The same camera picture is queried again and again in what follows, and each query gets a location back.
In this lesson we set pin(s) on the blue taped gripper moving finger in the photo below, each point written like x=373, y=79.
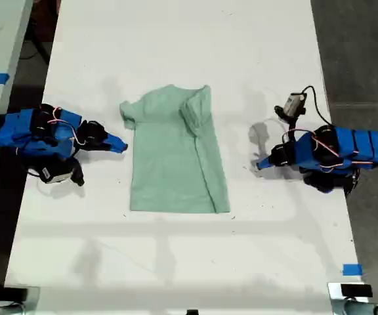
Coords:
x=265, y=160
x=110, y=138

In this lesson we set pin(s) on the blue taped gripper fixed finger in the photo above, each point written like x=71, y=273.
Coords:
x=112, y=148
x=264, y=167

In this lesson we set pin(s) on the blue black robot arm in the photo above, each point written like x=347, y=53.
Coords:
x=15, y=131
x=349, y=147

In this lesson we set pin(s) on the pale green T-shirt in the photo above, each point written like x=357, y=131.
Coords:
x=176, y=154

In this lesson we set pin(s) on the small blue tape piece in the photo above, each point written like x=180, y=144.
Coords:
x=352, y=269

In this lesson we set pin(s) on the small black box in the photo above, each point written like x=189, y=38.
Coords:
x=355, y=290
x=14, y=294

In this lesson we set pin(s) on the small black clamp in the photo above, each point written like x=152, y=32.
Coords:
x=192, y=312

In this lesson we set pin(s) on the short black camera stalk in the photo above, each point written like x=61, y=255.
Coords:
x=285, y=116
x=78, y=172

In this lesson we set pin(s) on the black camera box with label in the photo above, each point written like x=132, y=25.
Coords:
x=55, y=174
x=294, y=104

